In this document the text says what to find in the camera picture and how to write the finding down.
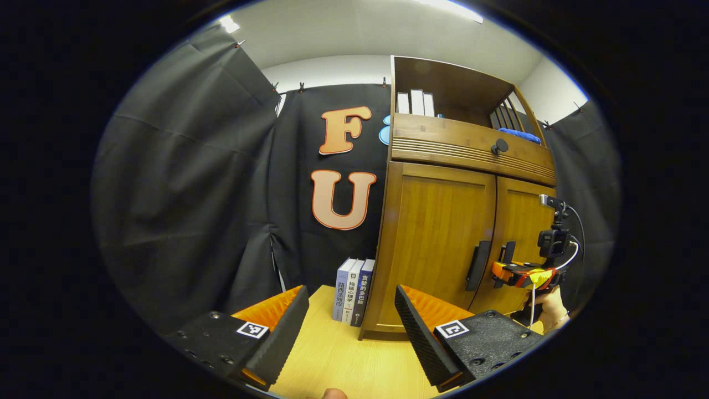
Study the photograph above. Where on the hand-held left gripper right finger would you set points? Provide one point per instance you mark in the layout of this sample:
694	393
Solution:
424	338

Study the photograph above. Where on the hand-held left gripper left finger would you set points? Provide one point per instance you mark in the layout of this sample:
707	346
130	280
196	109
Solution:
282	338

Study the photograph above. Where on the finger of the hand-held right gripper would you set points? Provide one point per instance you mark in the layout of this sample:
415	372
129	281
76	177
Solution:
515	274

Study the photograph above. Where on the wooden cabinet door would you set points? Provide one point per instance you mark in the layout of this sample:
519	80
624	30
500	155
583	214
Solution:
432	238
520	216

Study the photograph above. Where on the wooden double-door shoe cabinet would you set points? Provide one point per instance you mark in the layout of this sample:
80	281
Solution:
454	83

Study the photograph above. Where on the wooden cabinet drawer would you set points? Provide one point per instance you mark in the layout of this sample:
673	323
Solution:
443	138

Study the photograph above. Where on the navy spine paperback book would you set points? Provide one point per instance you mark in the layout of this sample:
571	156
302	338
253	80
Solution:
364	293

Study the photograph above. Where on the white spine paperback book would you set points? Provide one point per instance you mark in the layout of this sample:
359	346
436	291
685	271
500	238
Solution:
352	296

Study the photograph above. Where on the black round drawer knob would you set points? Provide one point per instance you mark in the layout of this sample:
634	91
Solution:
499	147

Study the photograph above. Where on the blue folded towel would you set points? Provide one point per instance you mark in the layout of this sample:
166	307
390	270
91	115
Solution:
519	135

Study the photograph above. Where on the black backdrop cloth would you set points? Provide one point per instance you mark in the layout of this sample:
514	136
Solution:
194	194

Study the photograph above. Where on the ceiling light strip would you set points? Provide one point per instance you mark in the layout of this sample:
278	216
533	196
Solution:
448	8

